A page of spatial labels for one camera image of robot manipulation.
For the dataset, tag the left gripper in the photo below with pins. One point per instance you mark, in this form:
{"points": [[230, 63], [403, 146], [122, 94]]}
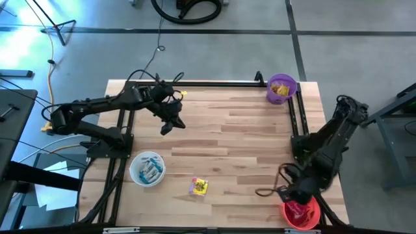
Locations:
{"points": [[164, 100]]}

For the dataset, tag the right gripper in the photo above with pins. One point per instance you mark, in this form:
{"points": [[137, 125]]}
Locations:
{"points": [[302, 191]]}

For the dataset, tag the blue silver candy bar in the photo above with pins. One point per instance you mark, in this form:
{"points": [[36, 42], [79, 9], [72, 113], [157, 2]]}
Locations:
{"points": [[156, 175], [144, 169], [150, 173]]}

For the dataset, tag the white plastic bucket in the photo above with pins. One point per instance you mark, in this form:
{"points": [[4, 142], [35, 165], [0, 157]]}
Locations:
{"points": [[135, 174]]}

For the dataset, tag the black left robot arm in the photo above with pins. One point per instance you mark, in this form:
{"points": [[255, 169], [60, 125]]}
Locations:
{"points": [[97, 102]]}

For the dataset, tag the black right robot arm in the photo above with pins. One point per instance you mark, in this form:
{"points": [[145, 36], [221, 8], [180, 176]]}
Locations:
{"points": [[328, 143]]}

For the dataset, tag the yellow pink candy pack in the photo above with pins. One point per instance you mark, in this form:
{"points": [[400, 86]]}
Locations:
{"points": [[199, 186]]}

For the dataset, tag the red bowl with red packets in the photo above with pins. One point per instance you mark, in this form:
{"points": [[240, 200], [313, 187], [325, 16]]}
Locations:
{"points": [[314, 216]]}

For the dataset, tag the small yellow tag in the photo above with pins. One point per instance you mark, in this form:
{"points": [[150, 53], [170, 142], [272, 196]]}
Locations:
{"points": [[183, 93]]}

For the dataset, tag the silver metal hinge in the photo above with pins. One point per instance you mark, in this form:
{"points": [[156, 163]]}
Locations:
{"points": [[121, 230], [302, 231]]}

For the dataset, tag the purple pumpkin-face bucket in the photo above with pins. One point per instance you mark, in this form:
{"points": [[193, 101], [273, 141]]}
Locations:
{"points": [[276, 97]]}

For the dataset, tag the grey metal cart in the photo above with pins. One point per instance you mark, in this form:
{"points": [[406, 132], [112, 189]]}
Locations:
{"points": [[390, 143]]}

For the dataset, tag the white paper sheets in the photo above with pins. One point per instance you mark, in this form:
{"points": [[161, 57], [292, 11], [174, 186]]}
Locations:
{"points": [[55, 198]]}

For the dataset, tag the black tripod stand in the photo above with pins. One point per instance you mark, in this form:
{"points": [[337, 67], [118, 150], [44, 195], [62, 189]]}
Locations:
{"points": [[58, 27]]}

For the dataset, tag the black side table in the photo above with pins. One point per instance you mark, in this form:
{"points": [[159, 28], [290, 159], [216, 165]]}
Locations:
{"points": [[16, 113]]}

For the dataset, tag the black flat bar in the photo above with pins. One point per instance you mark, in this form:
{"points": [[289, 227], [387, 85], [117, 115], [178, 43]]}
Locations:
{"points": [[16, 73]]}

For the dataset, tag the black aluminium table frame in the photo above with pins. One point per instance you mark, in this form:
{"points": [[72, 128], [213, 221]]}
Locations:
{"points": [[211, 84]]}

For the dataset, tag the black frame bracket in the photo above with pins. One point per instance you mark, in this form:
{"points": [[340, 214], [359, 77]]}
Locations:
{"points": [[259, 77]]}

